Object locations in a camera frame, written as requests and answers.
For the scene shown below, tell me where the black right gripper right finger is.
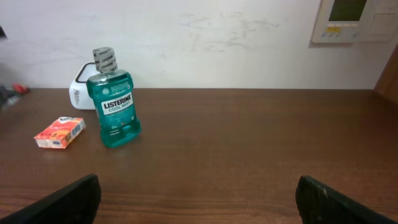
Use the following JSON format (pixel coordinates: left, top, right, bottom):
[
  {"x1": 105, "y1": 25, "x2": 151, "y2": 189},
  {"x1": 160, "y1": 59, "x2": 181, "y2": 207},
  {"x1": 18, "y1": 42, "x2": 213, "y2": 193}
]
[{"x1": 295, "y1": 175, "x2": 397, "y2": 224}]

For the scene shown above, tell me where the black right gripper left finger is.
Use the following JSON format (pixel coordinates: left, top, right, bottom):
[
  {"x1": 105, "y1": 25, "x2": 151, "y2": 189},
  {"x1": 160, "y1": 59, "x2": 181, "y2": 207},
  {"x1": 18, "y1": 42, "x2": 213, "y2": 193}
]
[{"x1": 1, "y1": 174, "x2": 101, "y2": 224}]

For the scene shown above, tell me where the small orange snack box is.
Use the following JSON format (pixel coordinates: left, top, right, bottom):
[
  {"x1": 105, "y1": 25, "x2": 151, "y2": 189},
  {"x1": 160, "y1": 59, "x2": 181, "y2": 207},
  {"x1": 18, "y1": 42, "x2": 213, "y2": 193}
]
[{"x1": 34, "y1": 117, "x2": 86, "y2": 149}]

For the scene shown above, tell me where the green Listerine mouthwash bottle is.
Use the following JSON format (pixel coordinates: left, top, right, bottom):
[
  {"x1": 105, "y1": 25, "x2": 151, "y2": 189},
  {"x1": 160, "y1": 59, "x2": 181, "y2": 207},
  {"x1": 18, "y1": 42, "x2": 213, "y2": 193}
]
[{"x1": 86, "y1": 47, "x2": 141, "y2": 147}]

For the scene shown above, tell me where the white barcode scanner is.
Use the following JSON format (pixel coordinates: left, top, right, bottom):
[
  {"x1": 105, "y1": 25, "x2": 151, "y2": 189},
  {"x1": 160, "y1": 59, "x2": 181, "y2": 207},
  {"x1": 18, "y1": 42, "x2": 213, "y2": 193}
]
[{"x1": 69, "y1": 62, "x2": 97, "y2": 110}]

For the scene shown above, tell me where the beige wall control panel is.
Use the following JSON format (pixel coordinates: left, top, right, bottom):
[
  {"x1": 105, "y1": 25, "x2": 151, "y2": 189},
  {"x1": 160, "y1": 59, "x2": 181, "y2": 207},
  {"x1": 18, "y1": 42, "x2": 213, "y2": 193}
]
[{"x1": 311, "y1": 0, "x2": 397, "y2": 44}]

